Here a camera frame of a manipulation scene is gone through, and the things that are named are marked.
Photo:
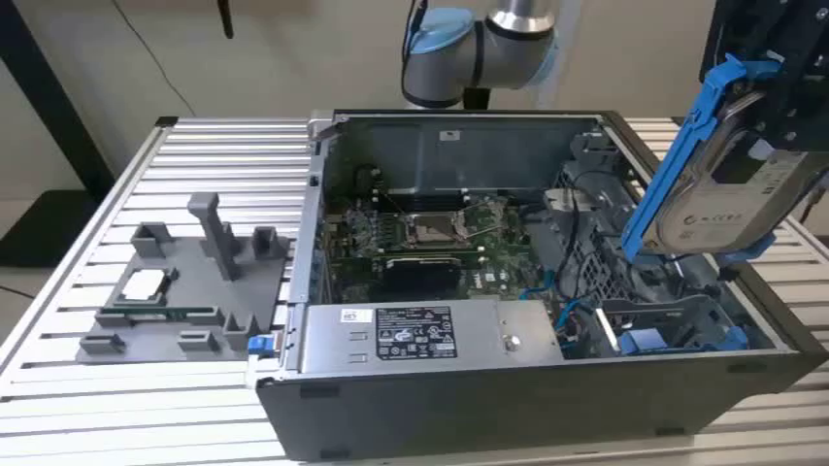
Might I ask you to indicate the silver CPU chip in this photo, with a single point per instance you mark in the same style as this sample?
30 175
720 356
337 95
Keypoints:
146 285

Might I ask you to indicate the green motherboard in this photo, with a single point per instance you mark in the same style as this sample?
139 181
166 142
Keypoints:
505 272

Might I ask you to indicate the black upright post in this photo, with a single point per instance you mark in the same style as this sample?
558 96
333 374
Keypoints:
46 97

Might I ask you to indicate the black RAM slot bank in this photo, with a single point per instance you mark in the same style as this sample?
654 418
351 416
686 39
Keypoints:
427 195

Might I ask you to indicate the hard disk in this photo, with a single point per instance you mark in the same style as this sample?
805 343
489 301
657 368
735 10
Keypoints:
707 213

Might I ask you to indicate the CPU socket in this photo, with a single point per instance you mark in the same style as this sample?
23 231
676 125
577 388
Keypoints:
430 228

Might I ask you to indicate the grey metal disk bay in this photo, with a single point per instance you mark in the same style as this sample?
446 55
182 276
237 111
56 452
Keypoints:
596 257

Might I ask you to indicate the grey plastic parts rack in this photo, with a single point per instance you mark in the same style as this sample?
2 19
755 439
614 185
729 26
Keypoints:
187 291

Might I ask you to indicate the blue case latch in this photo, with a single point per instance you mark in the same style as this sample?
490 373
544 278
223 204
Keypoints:
259 344

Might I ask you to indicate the black flat base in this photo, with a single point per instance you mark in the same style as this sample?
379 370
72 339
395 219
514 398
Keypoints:
46 228

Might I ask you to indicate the open grey PC case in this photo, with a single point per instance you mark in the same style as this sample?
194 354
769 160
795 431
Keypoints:
493 412

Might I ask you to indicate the blue empty disk carrier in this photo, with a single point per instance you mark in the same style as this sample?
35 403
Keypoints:
641 342

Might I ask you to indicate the black hanging antenna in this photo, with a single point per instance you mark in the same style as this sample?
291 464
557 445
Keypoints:
226 19

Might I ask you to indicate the silver power supply unit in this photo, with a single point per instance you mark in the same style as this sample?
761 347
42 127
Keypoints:
480 335

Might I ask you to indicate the thin metal locking lever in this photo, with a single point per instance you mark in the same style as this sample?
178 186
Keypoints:
395 203

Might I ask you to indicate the green RAM stick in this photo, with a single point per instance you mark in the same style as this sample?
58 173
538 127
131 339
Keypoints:
165 314

